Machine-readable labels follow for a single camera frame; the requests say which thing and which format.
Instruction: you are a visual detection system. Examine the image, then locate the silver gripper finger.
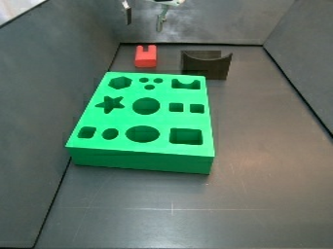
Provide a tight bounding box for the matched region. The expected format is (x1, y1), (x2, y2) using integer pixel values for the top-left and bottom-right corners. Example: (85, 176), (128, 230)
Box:
(120, 0), (131, 25)
(156, 5), (168, 32)

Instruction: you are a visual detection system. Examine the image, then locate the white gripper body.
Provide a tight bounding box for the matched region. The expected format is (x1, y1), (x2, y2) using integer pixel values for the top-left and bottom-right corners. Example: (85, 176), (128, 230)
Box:
(146, 0), (186, 7)

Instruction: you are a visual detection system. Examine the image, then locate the red square-circle block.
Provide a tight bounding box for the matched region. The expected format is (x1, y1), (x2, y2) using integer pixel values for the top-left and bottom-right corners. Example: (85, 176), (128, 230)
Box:
(133, 45), (158, 68)

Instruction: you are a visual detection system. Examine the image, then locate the green foam shape fixture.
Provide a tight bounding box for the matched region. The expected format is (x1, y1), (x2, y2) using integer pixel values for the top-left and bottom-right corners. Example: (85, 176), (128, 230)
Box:
(65, 72), (214, 174)

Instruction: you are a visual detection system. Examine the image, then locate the black curved cradle stand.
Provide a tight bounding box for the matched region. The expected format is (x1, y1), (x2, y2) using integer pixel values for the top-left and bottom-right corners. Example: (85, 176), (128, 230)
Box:
(180, 51), (232, 80)

